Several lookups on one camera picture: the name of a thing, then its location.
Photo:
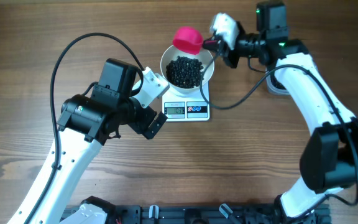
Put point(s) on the clear plastic container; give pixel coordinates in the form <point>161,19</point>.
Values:
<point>272,90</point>

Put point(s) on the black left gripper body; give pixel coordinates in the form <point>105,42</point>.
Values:
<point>136,117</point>

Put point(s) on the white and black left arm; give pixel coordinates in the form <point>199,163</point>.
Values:
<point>121,96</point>

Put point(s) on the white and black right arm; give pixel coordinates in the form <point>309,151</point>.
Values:
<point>329,163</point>

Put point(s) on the white bowl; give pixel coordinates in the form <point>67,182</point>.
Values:
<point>205,57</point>

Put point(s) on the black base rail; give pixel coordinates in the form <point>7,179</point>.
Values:
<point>258,214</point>

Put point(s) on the black beans in bowl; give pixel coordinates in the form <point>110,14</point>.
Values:
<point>184,72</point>

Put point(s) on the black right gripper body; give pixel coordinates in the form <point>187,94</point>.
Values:
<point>241,49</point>

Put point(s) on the white digital kitchen scale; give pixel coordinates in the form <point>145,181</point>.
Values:
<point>184,105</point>

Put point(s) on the black beans in container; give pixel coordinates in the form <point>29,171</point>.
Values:
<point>276,84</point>

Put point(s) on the pink plastic measuring scoop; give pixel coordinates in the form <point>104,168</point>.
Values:
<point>189,40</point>

